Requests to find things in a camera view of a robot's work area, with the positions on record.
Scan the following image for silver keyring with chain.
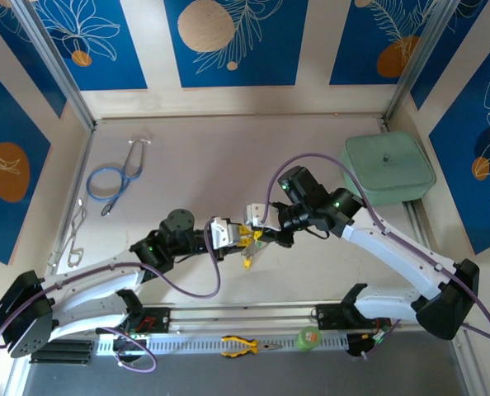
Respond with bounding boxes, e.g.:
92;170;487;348
244;240;267;260

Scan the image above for blue stethoscope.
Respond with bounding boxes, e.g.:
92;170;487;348
86;138;153;218

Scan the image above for mint green zipper case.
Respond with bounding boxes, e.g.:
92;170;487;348
338;130;438;207

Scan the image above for silver metal forceps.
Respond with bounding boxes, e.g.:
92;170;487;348
45;196;90;269

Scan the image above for yellow and black pliers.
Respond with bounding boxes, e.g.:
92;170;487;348
220;334;284;359

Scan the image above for green tape roll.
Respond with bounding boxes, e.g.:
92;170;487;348
296;325;323;354

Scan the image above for black aluminium extrusion bars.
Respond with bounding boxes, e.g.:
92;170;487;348
30;340;94;365

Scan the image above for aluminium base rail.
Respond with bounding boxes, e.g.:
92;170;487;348
168;303;318;334

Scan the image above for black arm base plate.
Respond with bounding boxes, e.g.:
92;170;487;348
313;303;353;331
123;304;172;336

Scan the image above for aluminium side rail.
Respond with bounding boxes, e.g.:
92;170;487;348
42;125;97;281
402;200;439;265

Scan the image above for grey slotted cable duct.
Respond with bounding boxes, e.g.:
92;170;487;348
95;332;350;356

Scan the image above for aluminium frame post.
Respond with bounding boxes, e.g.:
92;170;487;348
380;0;464;127
9;0;97;131

